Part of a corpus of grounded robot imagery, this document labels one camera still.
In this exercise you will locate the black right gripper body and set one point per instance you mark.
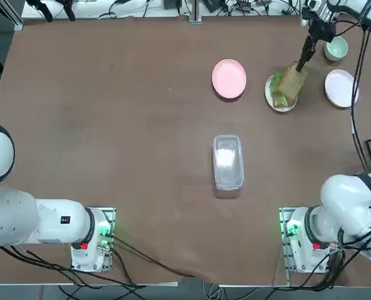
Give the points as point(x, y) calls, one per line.
point(323, 29)

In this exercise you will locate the pale green bowl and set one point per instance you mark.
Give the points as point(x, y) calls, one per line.
point(337, 48)

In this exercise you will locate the brown bread slice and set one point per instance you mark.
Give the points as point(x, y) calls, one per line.
point(282, 106)
point(293, 82)

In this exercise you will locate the green lettuce leaf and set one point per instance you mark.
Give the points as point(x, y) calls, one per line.
point(278, 82)

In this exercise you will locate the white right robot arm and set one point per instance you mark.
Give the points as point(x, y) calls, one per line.
point(344, 200)

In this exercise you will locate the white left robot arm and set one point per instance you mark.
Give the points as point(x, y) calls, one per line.
point(17, 215)

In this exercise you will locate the white round plate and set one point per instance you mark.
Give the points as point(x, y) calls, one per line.
point(267, 93)
point(341, 87)

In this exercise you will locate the pink plate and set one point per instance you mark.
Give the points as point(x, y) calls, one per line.
point(229, 78)

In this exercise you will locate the clear plastic container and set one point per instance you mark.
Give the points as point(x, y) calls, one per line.
point(228, 162)

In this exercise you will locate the black tripod leg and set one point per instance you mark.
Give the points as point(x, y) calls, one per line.
point(45, 11)
point(69, 11)

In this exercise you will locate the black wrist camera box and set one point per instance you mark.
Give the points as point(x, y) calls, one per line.
point(306, 14)

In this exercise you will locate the silver edge bracket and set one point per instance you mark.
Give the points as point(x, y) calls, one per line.
point(195, 18)

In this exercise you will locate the upright mounting post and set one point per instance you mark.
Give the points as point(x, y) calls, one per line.
point(195, 6)

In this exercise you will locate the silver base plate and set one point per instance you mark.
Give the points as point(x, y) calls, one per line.
point(282, 218)
point(112, 215)

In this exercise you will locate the aluminium frame rail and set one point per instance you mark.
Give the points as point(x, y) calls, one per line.
point(18, 24)

